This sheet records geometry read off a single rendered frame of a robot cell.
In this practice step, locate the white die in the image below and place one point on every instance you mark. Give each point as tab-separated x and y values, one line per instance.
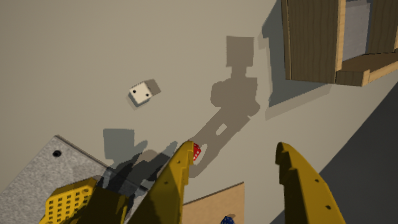
141	92

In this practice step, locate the blue die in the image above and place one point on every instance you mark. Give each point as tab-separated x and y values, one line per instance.
227	220

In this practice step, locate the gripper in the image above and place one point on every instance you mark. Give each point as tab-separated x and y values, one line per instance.
307	197

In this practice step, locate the red die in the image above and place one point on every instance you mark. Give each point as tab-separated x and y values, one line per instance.
197	151

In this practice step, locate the tan flat mat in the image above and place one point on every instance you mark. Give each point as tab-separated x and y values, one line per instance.
213	208

